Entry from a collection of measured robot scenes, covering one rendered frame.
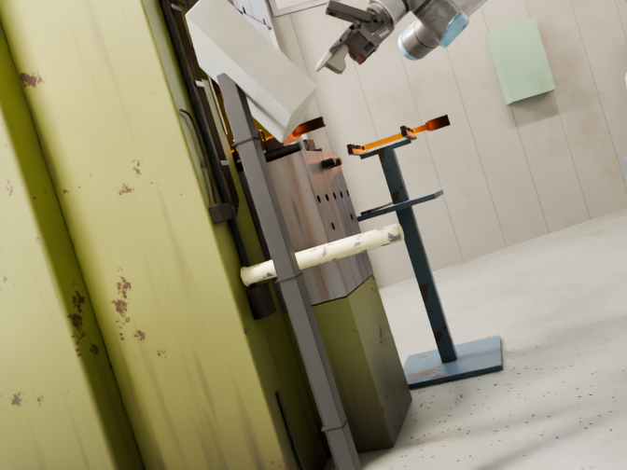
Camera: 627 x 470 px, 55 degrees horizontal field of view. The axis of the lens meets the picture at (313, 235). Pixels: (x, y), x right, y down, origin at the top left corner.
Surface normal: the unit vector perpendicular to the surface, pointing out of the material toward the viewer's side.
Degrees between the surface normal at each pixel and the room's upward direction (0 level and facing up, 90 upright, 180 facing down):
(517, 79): 90
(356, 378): 90
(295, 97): 90
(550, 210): 90
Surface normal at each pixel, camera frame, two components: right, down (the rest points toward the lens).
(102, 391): 0.91, -0.27
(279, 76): 0.11, -0.01
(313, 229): -0.30, 0.11
